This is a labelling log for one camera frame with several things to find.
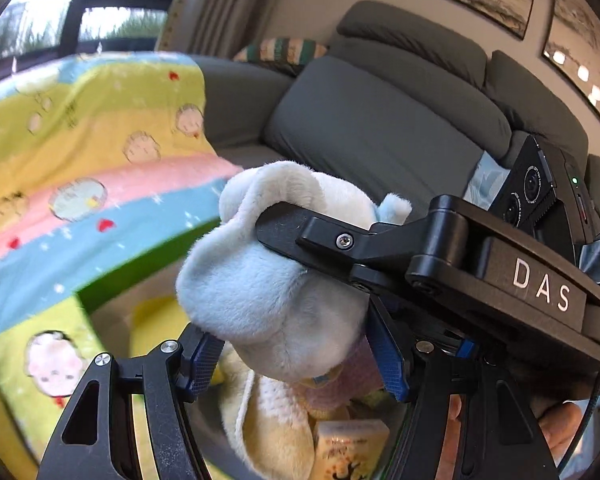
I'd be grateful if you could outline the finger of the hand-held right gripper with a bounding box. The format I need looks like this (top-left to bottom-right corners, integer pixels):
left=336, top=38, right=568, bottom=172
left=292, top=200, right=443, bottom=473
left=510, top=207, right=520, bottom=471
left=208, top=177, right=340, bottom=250
left=255, top=202, right=431, bottom=282

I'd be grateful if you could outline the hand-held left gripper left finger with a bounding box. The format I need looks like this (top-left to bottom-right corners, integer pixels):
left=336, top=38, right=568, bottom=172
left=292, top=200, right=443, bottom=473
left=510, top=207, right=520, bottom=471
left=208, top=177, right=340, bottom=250
left=35, top=325, right=226, bottom=480

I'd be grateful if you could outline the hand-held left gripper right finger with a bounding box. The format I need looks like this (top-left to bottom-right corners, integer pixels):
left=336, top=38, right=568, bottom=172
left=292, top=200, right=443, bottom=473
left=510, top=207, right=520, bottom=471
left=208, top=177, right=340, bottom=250
left=365, top=295, right=551, bottom=480

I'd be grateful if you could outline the purple knit towel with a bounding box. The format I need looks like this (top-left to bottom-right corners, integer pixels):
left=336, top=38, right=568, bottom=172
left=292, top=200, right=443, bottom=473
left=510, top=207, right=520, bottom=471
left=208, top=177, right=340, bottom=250
left=290, top=335, right=386, bottom=411

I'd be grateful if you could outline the white plush toy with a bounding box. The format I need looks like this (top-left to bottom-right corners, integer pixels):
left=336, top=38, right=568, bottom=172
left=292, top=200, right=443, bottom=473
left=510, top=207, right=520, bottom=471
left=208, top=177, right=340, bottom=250
left=175, top=160, right=413, bottom=376

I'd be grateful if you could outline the yellow towel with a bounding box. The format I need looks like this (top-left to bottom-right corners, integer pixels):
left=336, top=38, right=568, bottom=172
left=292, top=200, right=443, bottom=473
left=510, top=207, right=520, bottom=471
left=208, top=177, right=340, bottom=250
left=217, top=350, right=316, bottom=480

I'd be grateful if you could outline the small yellow carton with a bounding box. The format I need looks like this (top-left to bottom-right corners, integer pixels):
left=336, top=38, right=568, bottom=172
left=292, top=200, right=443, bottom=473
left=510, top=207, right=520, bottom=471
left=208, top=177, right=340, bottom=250
left=312, top=419, right=391, bottom=480

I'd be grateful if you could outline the green box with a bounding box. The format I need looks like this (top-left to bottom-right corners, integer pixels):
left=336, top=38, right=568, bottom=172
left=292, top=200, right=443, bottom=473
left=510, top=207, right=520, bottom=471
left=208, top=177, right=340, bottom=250
left=75, top=255, right=416, bottom=480

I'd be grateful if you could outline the person's right hand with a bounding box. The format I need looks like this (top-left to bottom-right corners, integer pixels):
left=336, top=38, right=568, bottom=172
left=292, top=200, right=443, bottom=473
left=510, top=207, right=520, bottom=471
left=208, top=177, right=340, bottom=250
left=532, top=400, right=591, bottom=468

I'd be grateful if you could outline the yellow sponge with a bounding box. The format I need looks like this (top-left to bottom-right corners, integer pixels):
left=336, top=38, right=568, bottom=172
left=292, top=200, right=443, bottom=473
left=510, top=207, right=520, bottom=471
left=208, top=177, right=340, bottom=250
left=130, top=297, right=191, bottom=356

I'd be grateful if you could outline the light blue cloth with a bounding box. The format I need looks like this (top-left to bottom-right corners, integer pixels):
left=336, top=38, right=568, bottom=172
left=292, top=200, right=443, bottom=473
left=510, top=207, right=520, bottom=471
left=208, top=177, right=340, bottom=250
left=462, top=152, right=511, bottom=206

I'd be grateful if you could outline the grey sofa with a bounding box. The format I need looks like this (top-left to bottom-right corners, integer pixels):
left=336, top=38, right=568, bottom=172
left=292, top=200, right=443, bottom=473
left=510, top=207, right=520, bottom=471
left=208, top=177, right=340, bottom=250
left=200, top=0, right=600, bottom=221

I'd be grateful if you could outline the striped printed pillow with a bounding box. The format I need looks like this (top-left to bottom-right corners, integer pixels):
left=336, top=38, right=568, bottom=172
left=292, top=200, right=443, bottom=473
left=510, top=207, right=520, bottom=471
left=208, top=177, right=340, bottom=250
left=232, top=36, right=328, bottom=66

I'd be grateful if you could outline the cartoon printed striped blanket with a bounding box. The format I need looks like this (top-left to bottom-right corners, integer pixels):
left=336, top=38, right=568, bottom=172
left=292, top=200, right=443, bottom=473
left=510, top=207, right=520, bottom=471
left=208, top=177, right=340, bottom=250
left=0, top=50, right=246, bottom=480

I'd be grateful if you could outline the grey curtain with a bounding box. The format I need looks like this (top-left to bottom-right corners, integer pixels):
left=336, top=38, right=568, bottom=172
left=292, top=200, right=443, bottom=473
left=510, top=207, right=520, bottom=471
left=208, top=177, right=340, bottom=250
left=155, top=0, right=281, bottom=56

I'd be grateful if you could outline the black cable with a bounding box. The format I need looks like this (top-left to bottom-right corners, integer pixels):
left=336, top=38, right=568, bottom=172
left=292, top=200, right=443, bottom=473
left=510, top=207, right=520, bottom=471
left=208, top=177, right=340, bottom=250
left=555, top=340, right=600, bottom=466

